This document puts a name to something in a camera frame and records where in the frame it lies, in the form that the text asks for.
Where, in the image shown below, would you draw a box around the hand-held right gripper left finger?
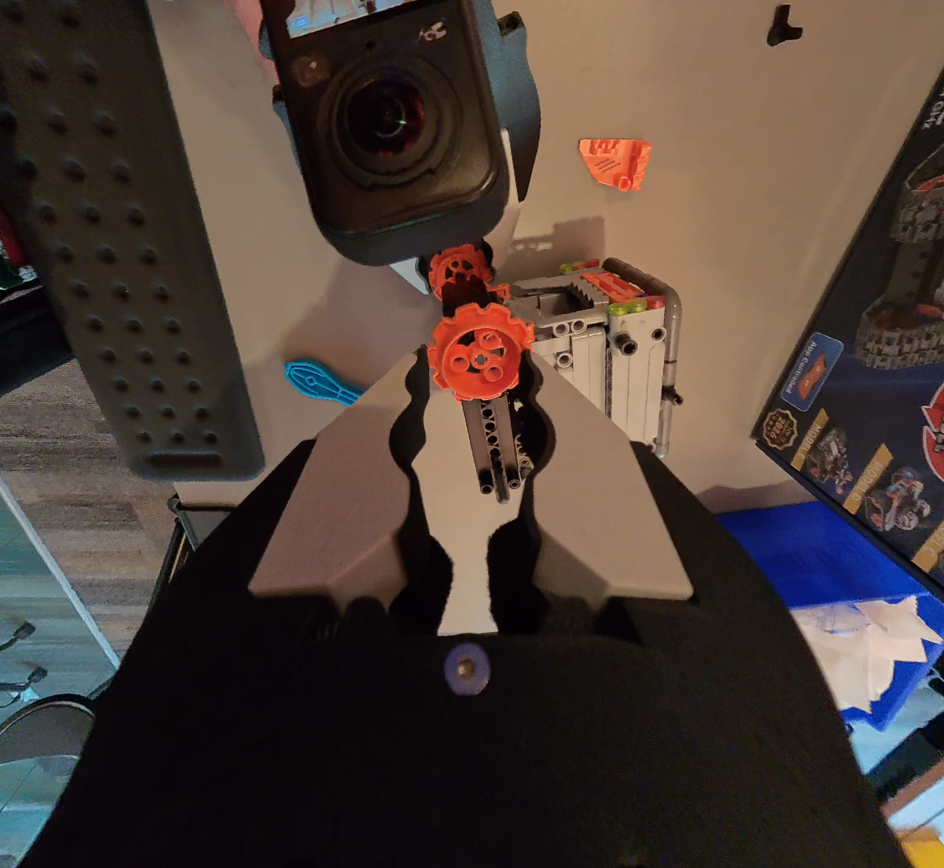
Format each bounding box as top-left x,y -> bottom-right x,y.
248,350 -> 432,618

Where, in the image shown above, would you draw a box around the long black holed beam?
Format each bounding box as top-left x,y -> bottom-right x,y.
463,396 -> 533,504

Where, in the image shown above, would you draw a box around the building block robot chassis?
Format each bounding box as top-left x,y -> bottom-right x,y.
424,244 -> 683,504

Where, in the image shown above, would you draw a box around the blue plastic bin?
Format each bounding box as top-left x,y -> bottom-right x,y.
719,503 -> 944,734

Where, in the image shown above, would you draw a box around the orange gear wheel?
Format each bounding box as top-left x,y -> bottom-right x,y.
426,302 -> 537,402

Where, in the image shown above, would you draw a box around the blue robot kit box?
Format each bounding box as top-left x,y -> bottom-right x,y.
752,67 -> 944,592

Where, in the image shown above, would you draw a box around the white paper sheets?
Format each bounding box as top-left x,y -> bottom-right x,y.
793,595 -> 944,712

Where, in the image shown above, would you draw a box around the light blue plastic tool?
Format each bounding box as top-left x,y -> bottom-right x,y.
284,360 -> 366,408

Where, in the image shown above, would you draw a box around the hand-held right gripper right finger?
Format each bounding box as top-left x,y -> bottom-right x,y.
520,350 -> 696,602

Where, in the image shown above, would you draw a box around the orange panel piece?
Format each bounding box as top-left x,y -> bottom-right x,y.
577,138 -> 653,192

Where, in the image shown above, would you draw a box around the dark perforated mat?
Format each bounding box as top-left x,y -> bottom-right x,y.
0,0 -> 265,483

